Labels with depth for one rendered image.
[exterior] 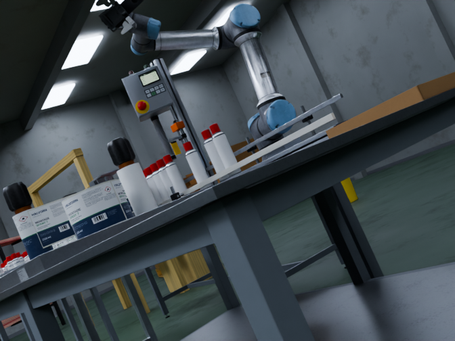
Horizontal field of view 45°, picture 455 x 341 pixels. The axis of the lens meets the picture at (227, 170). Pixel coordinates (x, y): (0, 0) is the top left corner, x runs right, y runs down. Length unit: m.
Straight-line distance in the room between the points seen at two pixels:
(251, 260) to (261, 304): 0.07
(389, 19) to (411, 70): 1.20
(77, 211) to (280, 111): 0.83
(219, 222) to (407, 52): 11.75
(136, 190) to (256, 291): 1.19
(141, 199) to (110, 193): 0.19
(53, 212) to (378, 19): 11.26
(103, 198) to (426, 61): 10.87
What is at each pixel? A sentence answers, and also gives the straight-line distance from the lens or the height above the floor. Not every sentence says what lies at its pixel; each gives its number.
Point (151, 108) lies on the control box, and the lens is 2.37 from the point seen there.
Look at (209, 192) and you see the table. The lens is 0.79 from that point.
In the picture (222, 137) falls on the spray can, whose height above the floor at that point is 1.02.
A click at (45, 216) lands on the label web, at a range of 2.07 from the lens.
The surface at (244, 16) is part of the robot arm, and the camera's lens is 2.19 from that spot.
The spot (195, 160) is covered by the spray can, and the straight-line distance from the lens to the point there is 2.14.
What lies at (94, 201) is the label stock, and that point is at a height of 0.98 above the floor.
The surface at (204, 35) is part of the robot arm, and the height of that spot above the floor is 1.46.
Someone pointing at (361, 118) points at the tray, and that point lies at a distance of 1.46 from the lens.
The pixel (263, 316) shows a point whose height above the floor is 0.62.
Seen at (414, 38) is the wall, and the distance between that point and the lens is 12.35.
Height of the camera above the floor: 0.80
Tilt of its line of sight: 3 degrees up
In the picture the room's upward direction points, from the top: 24 degrees counter-clockwise
